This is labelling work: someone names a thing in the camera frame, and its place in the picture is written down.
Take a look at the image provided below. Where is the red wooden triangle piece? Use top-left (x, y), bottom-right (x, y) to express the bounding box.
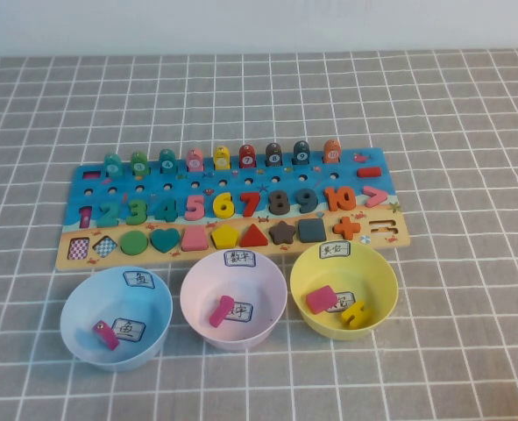
top-left (239, 222), bottom-right (269, 247)

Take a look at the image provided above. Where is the grey checked tablecloth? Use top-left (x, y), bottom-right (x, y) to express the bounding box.
top-left (0, 50), bottom-right (518, 421)

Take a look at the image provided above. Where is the red wooden numeral 7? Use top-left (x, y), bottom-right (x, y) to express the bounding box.
top-left (239, 190), bottom-right (264, 218)

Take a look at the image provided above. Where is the orange plus sign piece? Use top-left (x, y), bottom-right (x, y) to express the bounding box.
top-left (332, 217), bottom-right (362, 241)

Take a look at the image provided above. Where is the red fish peg numbered 7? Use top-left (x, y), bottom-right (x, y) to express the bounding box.
top-left (238, 143), bottom-right (259, 169)

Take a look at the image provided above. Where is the yellow wooden numeral 6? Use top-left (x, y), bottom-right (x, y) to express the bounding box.
top-left (212, 191), bottom-right (238, 218)

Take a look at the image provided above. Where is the teal wooden heart piece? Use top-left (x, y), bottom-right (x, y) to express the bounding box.
top-left (150, 227), bottom-right (181, 254)

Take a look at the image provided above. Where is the pink greater-than sign piece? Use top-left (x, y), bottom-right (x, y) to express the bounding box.
top-left (362, 186), bottom-right (390, 208)

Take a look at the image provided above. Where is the orange wooden numeral 10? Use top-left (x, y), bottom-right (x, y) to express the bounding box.
top-left (323, 186), bottom-right (358, 213)

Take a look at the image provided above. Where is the magenta fish peg numbered 1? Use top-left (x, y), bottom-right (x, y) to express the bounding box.
top-left (92, 319), bottom-right (120, 351)

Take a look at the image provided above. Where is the blue-green fish peg numbered 4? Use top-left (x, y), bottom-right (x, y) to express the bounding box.
top-left (158, 147), bottom-right (179, 175)

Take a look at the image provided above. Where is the blue-green wooden numeral 4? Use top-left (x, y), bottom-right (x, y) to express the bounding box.
top-left (154, 196), bottom-right (184, 223)

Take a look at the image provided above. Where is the wooden number puzzle board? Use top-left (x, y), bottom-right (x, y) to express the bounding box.
top-left (54, 146), bottom-right (411, 271)

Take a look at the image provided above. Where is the pink wooden trapezoid piece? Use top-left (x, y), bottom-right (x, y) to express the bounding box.
top-left (181, 225), bottom-right (210, 252)

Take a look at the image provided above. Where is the brown wooden numeral 8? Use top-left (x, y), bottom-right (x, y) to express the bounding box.
top-left (269, 189), bottom-right (294, 216)

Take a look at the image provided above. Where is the yellow equals sign piece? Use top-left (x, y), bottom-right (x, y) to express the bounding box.
top-left (339, 300), bottom-right (371, 329)

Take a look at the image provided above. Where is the brown fish peg numbered 8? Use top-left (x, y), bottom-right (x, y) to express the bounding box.
top-left (265, 141), bottom-right (285, 168)

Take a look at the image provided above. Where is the yellow fish peg numbered 6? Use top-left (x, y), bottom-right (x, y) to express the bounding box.
top-left (213, 145), bottom-right (232, 171)

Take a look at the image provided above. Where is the slate wooden numeral 9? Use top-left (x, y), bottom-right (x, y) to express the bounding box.
top-left (295, 187), bottom-right (321, 215)

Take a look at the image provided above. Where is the brown wooden star piece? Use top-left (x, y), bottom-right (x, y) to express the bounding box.
top-left (268, 219), bottom-right (298, 245)

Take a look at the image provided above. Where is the green wooden circle piece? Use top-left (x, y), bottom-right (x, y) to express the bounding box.
top-left (120, 229), bottom-right (150, 255)

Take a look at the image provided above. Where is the light pink plastic bowl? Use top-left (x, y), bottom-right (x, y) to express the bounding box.
top-left (179, 249), bottom-right (288, 351)

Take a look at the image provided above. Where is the teal fish peg numbered 2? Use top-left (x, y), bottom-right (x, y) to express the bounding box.
top-left (103, 151), bottom-right (124, 177)

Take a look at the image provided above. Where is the pink wooden numeral 5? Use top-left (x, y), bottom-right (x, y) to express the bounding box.
top-left (184, 193), bottom-right (209, 222)

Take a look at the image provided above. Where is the slate fish peg numbered 9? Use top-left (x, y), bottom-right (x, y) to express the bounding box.
top-left (292, 139), bottom-right (312, 167)

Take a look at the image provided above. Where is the yellow wooden pentagon piece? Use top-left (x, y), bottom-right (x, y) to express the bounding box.
top-left (210, 224), bottom-right (241, 250)

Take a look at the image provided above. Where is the orange fish peg numbered 10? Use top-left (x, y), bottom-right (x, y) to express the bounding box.
top-left (323, 139), bottom-right (344, 164)

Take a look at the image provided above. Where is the pink fish peg numbered 5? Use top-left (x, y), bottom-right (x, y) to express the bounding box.
top-left (185, 146), bottom-right (206, 172)

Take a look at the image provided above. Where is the green fish peg numbered 3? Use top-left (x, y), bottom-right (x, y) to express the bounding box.
top-left (130, 150), bottom-right (150, 176)

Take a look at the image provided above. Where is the green wooden numeral 3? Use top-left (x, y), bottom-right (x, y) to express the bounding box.
top-left (125, 197), bottom-right (152, 225)

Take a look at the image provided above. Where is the yellow plastic bowl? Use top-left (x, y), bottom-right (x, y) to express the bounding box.
top-left (288, 239), bottom-right (400, 342)

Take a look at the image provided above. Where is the magenta wooden numeral 1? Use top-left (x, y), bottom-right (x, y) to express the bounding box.
top-left (209, 295), bottom-right (236, 328)

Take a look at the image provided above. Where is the slate wooden square piece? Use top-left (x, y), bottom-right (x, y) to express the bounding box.
top-left (297, 218), bottom-right (328, 243)

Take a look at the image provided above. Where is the magenta wooden rectangle piece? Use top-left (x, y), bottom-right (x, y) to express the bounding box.
top-left (305, 284), bottom-right (339, 316)

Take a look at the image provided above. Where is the teal wooden numeral 2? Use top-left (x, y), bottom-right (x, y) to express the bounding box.
top-left (96, 199), bottom-right (126, 228)

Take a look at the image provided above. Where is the light blue plastic bowl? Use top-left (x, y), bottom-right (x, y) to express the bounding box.
top-left (60, 265), bottom-right (174, 373)

